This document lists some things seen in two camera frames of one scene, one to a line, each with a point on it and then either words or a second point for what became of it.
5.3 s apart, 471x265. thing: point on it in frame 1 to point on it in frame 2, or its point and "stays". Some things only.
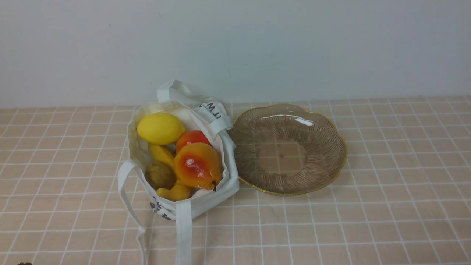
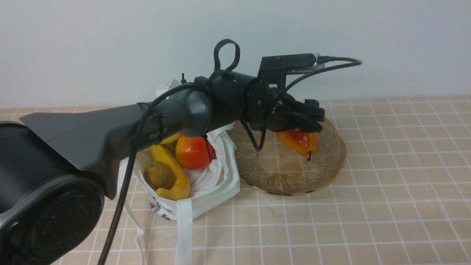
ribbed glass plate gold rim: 284,149 stays
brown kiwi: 159,175 stays
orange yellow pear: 196,164 to 303,143
